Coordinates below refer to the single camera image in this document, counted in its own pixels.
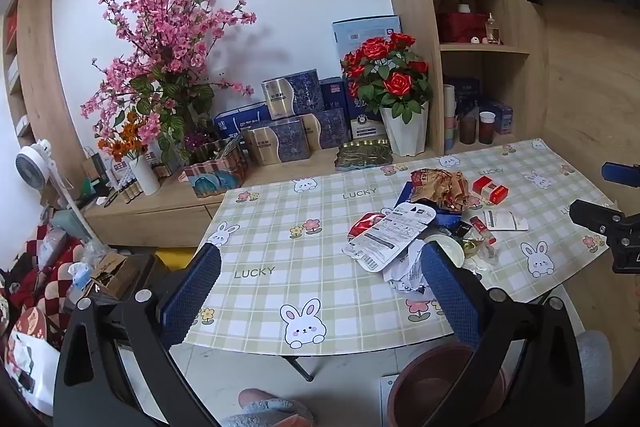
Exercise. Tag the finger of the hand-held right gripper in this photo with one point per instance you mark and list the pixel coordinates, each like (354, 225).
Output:
(595, 213)
(622, 172)

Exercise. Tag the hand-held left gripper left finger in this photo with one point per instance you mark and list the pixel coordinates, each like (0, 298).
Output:
(192, 292)

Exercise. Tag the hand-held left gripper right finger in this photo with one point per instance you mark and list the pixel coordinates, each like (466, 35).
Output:
(447, 292)

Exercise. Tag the brown plastic bin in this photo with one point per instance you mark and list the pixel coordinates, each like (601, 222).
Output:
(440, 382)

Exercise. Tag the red foil wrapper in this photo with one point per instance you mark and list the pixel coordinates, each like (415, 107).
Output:
(367, 223)

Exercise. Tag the red cigarette box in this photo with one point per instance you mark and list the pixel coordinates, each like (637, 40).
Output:
(490, 192)

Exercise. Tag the white round lid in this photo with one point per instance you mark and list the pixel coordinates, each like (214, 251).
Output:
(447, 249)

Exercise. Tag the crumpled white paper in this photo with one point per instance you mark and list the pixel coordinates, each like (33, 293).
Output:
(407, 272)

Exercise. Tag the green gold wrapper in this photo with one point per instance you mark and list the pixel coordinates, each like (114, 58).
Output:
(475, 251)

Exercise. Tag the black packet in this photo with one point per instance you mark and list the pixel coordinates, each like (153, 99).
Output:
(462, 232)

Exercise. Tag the blue cardboard box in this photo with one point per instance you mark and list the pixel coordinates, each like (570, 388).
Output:
(447, 221)

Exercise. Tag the white blister card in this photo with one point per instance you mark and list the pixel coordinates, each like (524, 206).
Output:
(387, 234)

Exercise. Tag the white printed card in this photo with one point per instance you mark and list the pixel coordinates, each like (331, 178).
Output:
(502, 220)

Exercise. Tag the wooden sideboard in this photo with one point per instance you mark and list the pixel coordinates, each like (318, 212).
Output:
(150, 212)

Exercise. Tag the crumpled brown paper bag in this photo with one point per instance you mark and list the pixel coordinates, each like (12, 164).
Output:
(445, 189)

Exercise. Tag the checkered rabbit print tablecloth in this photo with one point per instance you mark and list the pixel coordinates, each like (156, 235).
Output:
(280, 227)

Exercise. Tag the row of small brown bottles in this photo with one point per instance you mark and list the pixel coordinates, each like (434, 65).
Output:
(127, 193)

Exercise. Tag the patterned tissue box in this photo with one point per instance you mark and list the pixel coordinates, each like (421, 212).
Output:
(215, 174)

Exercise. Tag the person's leg in fleece pants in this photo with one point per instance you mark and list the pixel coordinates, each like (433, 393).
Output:
(595, 367)

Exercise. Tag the white vase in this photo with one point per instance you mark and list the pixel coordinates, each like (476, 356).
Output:
(145, 174)

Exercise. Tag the black table leg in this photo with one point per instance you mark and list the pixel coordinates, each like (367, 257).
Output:
(297, 364)

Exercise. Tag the purple box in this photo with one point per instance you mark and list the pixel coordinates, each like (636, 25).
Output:
(504, 117)

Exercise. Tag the red cup white rim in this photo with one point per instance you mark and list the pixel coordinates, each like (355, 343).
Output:
(487, 128)

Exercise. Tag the person's foot in grey slipper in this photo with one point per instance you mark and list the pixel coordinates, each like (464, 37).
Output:
(270, 412)

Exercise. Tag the brown cup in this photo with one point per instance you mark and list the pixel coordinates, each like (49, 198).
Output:
(468, 131)

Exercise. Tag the purple artificial flowers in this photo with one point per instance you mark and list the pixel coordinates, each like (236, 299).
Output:
(197, 139)

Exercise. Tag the red checkered blanket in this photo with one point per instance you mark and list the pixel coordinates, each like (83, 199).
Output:
(40, 272)

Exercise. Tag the green gold patterned tray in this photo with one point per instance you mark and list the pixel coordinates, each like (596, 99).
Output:
(362, 154)

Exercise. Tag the orange artificial flowers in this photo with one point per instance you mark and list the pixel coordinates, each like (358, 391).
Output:
(125, 142)

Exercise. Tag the red roses in white pot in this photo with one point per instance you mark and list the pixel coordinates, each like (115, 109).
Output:
(405, 129)

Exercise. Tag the stack of pastel paper cups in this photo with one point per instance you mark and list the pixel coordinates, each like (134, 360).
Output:
(450, 122)

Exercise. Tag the blue patterned gift box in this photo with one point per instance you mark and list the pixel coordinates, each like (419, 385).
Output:
(325, 132)
(295, 94)
(277, 142)

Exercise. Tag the dark blue printed card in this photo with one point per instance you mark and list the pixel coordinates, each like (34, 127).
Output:
(469, 93)

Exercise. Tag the blue white carton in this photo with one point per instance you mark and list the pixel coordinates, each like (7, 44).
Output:
(240, 119)

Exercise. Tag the glass bottle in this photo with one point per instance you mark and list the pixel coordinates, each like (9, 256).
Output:
(492, 31)

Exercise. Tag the white stand fan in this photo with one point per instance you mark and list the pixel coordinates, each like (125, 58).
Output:
(32, 167)

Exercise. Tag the red basket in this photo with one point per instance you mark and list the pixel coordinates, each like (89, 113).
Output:
(462, 24)

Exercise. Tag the dark blue box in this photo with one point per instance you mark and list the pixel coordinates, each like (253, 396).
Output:
(332, 94)

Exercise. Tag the wooden shelf unit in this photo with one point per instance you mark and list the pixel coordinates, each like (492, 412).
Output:
(430, 7)

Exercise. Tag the pink artificial blossom bouquet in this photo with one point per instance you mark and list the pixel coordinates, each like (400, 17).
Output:
(165, 22)

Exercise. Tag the large light blue box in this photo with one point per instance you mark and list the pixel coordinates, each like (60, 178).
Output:
(367, 29)

